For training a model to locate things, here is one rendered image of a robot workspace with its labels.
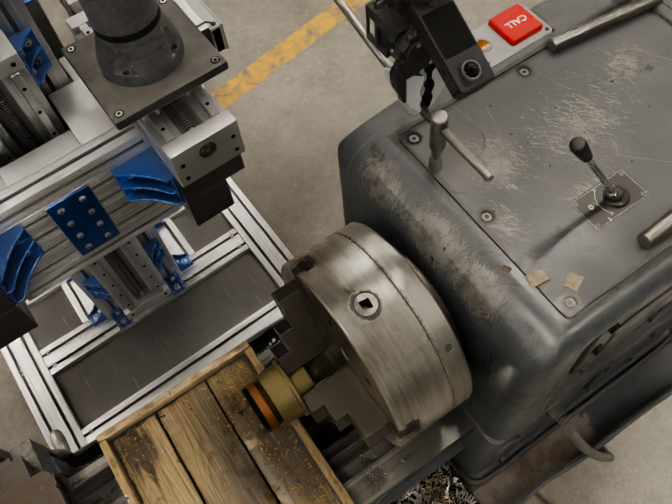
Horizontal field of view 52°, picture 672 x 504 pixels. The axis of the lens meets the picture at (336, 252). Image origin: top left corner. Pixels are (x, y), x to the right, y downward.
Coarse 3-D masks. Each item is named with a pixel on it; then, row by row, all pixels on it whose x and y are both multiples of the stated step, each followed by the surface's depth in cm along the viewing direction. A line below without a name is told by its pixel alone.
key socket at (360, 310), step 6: (360, 294) 89; (366, 294) 89; (372, 294) 89; (354, 300) 89; (360, 300) 89; (366, 300) 90; (372, 300) 89; (354, 306) 89; (360, 306) 89; (366, 306) 92; (372, 306) 89; (378, 306) 89; (360, 312) 88; (366, 312) 88; (372, 312) 88
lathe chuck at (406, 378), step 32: (320, 256) 96; (352, 256) 93; (320, 288) 91; (352, 288) 90; (384, 288) 90; (352, 320) 88; (384, 320) 88; (416, 320) 89; (352, 352) 90; (384, 352) 87; (416, 352) 89; (384, 384) 88; (416, 384) 89; (448, 384) 92; (416, 416) 92
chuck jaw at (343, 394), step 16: (320, 384) 98; (336, 384) 97; (352, 384) 97; (304, 400) 97; (320, 400) 96; (336, 400) 96; (352, 400) 96; (368, 400) 95; (320, 416) 98; (336, 416) 95; (352, 416) 94; (368, 416) 94; (384, 416) 93; (368, 432) 92; (384, 432) 94; (400, 432) 94
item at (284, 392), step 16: (272, 368) 99; (304, 368) 98; (256, 384) 98; (272, 384) 96; (288, 384) 96; (304, 384) 98; (256, 400) 96; (272, 400) 96; (288, 400) 96; (272, 416) 96; (288, 416) 97
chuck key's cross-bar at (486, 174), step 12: (336, 0) 92; (348, 12) 92; (360, 24) 91; (360, 36) 92; (372, 48) 91; (384, 60) 90; (444, 132) 86; (456, 144) 85; (468, 156) 84; (480, 168) 83
